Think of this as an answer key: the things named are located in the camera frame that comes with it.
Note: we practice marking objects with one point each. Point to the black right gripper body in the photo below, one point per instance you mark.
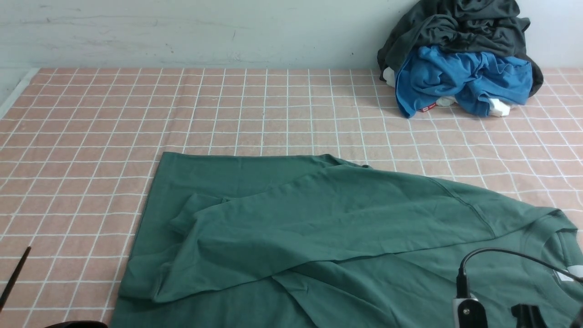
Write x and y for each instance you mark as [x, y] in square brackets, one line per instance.
[533, 316]

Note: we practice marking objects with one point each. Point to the green long-sleeve top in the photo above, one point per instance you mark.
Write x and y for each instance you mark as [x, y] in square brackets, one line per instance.
[318, 242]

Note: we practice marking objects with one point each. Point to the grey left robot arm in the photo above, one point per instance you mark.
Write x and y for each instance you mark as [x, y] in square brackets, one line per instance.
[79, 324]

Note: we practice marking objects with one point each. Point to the blue garment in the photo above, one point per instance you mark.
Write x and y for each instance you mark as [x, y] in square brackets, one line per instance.
[472, 78]

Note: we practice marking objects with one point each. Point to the dark grey garment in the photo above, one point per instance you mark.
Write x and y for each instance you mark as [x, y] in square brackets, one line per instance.
[460, 26]

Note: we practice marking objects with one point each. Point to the pink checkered tablecloth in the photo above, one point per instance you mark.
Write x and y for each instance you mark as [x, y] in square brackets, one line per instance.
[79, 145]

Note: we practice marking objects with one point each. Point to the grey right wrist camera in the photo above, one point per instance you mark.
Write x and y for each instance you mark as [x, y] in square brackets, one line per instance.
[468, 312]

